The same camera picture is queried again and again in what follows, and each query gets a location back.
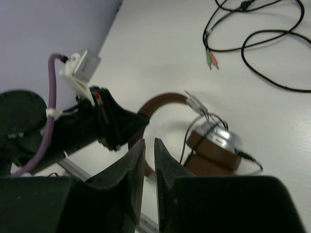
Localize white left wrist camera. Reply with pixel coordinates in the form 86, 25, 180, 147
59, 49, 101, 106

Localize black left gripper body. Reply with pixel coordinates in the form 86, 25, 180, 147
58, 86, 121, 155

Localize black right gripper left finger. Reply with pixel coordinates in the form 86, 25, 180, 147
0, 139, 145, 233

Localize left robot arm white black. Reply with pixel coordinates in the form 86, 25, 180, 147
0, 87, 149, 176

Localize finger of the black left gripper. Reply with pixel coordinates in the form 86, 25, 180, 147
104, 88, 149, 148

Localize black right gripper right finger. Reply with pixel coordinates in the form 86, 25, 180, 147
154, 138, 306, 233

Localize brown silver headphones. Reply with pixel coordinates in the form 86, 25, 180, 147
138, 93, 242, 176

